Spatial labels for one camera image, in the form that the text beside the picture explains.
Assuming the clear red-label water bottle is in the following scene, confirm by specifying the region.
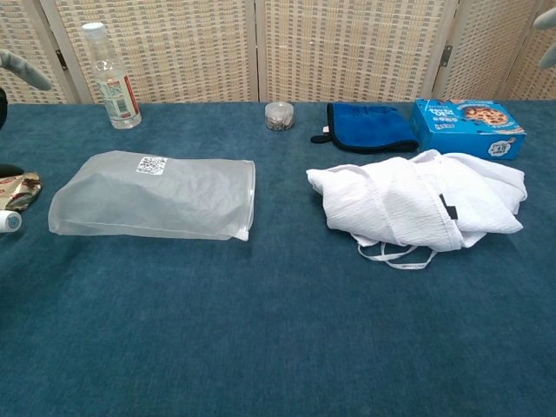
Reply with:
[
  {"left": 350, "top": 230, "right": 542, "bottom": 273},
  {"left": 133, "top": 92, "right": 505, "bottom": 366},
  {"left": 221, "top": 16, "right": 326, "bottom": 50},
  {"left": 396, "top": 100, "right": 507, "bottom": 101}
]
[{"left": 82, "top": 22, "right": 143, "bottom": 130}]

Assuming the orange drink bottle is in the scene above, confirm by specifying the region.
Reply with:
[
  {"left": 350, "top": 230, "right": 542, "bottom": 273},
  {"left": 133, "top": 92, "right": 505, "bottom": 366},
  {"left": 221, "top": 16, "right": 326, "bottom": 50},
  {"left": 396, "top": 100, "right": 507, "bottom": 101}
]
[{"left": 0, "top": 209, "right": 23, "bottom": 235}]

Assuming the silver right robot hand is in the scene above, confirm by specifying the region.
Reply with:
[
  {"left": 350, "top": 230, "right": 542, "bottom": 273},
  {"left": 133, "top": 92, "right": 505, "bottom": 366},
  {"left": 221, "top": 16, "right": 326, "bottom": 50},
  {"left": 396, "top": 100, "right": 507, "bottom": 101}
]
[{"left": 533, "top": 7, "right": 556, "bottom": 70}]

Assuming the small clear round jar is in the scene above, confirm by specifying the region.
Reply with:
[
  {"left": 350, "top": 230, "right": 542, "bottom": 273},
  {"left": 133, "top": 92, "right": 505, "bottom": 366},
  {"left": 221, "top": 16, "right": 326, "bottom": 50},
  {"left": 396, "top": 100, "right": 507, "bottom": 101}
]
[{"left": 264, "top": 102, "right": 295, "bottom": 131}]

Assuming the woven folding screen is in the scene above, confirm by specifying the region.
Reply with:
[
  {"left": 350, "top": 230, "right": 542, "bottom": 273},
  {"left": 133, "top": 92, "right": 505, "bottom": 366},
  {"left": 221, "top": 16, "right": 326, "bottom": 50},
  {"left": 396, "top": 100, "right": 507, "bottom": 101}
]
[{"left": 0, "top": 0, "right": 556, "bottom": 105}]

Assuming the blue cookie box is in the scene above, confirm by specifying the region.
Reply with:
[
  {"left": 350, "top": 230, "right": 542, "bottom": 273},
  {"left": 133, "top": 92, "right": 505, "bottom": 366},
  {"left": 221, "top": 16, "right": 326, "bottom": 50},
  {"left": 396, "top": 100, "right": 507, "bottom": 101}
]
[{"left": 410, "top": 98, "right": 528, "bottom": 161}]

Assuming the gold snack wrapper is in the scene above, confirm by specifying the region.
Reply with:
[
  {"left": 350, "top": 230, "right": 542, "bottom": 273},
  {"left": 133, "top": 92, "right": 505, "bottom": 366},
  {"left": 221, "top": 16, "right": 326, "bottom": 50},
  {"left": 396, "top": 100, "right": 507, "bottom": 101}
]
[{"left": 0, "top": 171, "right": 43, "bottom": 213}]

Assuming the blue cloth with black trim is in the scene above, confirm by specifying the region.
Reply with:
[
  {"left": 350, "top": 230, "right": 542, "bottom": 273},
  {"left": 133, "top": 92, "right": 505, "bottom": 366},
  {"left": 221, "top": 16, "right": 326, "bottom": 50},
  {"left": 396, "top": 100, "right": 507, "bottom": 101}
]
[{"left": 310, "top": 102, "right": 420, "bottom": 154}]

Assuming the frosted plastic zip bag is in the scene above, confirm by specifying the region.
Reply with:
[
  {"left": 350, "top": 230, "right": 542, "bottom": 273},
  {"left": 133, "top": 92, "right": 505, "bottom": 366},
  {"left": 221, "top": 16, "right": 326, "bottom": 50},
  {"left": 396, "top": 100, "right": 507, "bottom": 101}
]
[{"left": 47, "top": 149, "right": 256, "bottom": 242}]

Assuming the white garment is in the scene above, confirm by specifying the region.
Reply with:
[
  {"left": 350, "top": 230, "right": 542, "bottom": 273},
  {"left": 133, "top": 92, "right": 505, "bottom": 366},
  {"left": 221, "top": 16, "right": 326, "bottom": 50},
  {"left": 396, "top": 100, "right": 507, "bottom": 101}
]
[{"left": 306, "top": 149, "right": 529, "bottom": 270}]

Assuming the blue table cover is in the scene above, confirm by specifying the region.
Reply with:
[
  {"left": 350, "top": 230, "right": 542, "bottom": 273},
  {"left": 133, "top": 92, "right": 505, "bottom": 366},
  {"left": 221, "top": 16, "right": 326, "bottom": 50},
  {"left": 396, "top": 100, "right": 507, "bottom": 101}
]
[{"left": 0, "top": 100, "right": 556, "bottom": 417}]

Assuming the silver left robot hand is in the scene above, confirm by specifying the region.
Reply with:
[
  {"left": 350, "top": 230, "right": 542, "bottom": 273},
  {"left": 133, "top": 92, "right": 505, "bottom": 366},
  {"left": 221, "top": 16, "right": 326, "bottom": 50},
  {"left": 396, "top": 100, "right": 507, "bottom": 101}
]
[{"left": 0, "top": 48, "right": 53, "bottom": 179}]

